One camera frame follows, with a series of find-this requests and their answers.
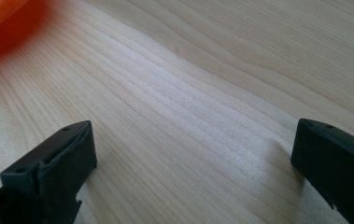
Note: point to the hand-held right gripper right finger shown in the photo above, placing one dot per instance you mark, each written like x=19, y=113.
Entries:
x=336, y=161

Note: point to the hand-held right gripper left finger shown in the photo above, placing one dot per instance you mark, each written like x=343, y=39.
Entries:
x=56, y=168

